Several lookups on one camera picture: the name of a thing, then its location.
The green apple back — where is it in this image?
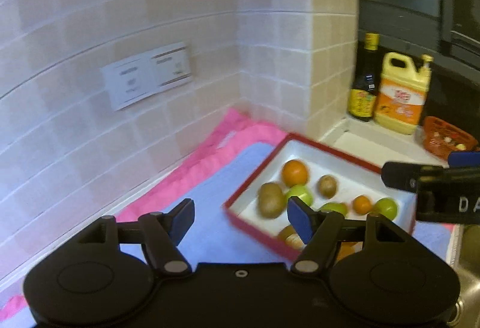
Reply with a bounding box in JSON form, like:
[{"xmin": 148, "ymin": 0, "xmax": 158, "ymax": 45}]
[{"xmin": 320, "ymin": 201, "xmax": 348, "ymax": 217}]

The green apple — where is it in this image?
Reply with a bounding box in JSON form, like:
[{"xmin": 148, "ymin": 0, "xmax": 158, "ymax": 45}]
[
  {"xmin": 320, "ymin": 201, "xmax": 348, "ymax": 217},
  {"xmin": 373, "ymin": 197, "xmax": 399, "ymax": 221},
  {"xmin": 286, "ymin": 184, "xmax": 314, "ymax": 206}
]

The mandarin orange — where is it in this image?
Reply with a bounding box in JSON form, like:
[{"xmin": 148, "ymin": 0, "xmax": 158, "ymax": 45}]
[
  {"xmin": 352, "ymin": 195, "xmax": 374, "ymax": 215},
  {"xmin": 335, "ymin": 242, "xmax": 363, "ymax": 262}
]

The striped brown small fruit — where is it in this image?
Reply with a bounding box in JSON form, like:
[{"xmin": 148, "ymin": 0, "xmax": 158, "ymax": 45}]
[{"xmin": 277, "ymin": 225, "xmax": 305, "ymax": 251}]

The small brown kiwi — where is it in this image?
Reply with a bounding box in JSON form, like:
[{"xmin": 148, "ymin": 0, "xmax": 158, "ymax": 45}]
[{"xmin": 316, "ymin": 174, "xmax": 338, "ymax": 199}]

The large brown kiwi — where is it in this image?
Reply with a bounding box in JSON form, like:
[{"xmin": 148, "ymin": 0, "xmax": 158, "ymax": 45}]
[{"xmin": 257, "ymin": 182, "xmax": 287, "ymax": 219}]

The large orange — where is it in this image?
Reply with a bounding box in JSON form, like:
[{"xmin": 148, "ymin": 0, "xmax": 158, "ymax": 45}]
[{"xmin": 281, "ymin": 159, "xmax": 309, "ymax": 187}]

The orange plastic basket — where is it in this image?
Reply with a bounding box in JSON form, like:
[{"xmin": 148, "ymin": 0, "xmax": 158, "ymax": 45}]
[{"xmin": 423, "ymin": 116, "xmax": 479, "ymax": 161}]

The red white storage box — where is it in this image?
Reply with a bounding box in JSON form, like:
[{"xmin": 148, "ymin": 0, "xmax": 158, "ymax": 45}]
[{"xmin": 224, "ymin": 134, "xmax": 415, "ymax": 261}]

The blue quilted mat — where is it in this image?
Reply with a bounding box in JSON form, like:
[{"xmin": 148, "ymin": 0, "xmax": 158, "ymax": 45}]
[{"xmin": 0, "ymin": 141, "xmax": 453, "ymax": 328}]

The yellow detergent jug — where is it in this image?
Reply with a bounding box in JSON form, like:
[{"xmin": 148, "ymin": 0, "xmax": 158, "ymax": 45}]
[{"xmin": 374, "ymin": 52, "xmax": 434, "ymax": 135}]

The dark soy sauce bottle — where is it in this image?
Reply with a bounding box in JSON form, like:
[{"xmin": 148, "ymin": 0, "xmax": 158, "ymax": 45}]
[{"xmin": 347, "ymin": 32, "xmax": 379, "ymax": 122}]

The pink towel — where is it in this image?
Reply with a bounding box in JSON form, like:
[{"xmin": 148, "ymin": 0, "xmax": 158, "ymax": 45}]
[{"xmin": 0, "ymin": 108, "xmax": 290, "ymax": 321}]

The white wall socket plate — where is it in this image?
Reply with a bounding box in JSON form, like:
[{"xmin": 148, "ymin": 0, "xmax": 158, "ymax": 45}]
[{"xmin": 102, "ymin": 42, "xmax": 193, "ymax": 110}]

